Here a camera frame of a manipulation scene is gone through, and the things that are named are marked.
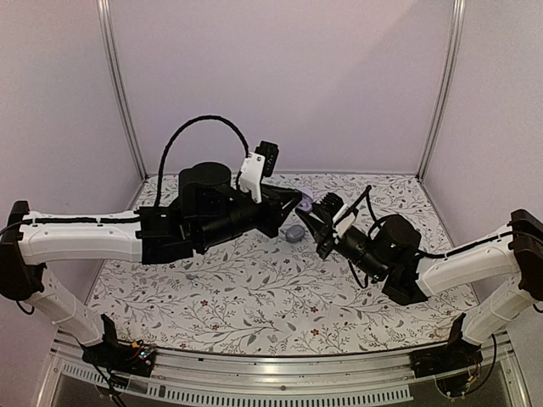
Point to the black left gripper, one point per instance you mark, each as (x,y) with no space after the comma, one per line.
(274,204)

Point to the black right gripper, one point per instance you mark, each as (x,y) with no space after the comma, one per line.
(324,236)

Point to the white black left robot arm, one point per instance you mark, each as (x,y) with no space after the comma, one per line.
(207,211)

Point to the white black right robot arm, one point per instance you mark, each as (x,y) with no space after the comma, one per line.
(410,276)

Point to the floral patterned table mat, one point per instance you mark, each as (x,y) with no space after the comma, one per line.
(257,286)

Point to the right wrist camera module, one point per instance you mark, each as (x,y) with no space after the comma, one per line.
(345,217)

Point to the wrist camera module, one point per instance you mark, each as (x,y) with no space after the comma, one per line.
(256,166)
(345,217)

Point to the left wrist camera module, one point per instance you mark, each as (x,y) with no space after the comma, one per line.
(256,166)

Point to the aluminium front rail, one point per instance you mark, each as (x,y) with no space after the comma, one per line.
(189,378)

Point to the right aluminium frame post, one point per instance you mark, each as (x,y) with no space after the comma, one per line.
(452,50)

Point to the aluminium frame post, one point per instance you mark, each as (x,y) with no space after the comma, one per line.
(452,50)
(113,61)

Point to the left aluminium frame post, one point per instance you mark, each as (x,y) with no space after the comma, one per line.
(113,61)

